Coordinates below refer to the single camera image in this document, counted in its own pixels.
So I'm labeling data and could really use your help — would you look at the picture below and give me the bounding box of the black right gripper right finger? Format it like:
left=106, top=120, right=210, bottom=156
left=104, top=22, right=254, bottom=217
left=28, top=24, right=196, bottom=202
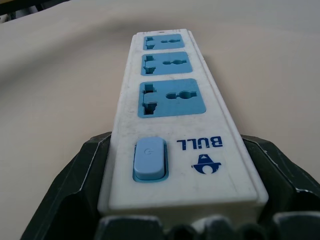
left=240, top=134, right=320, bottom=240

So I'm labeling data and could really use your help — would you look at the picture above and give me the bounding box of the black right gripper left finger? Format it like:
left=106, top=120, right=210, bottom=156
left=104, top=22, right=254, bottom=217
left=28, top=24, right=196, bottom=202
left=19, top=131, right=115, bottom=240

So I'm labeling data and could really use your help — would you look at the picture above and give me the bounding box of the white blue power strip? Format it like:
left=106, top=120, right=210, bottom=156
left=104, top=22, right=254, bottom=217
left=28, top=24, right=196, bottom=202
left=96, top=28, right=270, bottom=224

